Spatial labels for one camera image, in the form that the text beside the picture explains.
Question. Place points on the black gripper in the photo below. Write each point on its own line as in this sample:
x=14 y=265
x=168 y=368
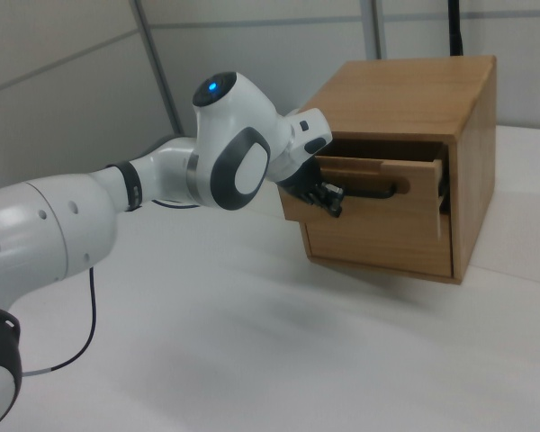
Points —
x=301 y=180

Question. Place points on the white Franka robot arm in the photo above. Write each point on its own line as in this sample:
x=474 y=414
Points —
x=49 y=234

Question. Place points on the wooden cabinet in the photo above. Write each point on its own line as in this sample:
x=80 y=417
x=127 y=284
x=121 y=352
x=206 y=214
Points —
x=409 y=90

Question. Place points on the black pole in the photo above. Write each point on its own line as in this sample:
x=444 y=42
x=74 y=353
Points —
x=456 y=27

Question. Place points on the grey partition post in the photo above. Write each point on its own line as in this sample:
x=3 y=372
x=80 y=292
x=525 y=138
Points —
x=376 y=27
x=159 y=67

